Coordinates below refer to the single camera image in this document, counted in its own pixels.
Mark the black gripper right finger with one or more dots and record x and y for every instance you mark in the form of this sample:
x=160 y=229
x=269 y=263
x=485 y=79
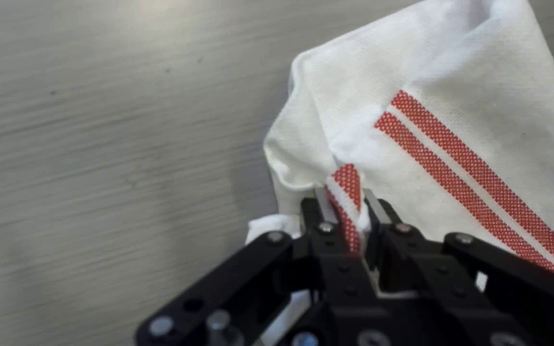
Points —
x=406 y=263

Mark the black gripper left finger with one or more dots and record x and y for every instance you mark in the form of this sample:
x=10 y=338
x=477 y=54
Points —
x=339 y=271

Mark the white towel with red stripes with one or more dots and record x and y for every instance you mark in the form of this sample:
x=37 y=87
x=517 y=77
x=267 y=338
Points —
x=442 y=108

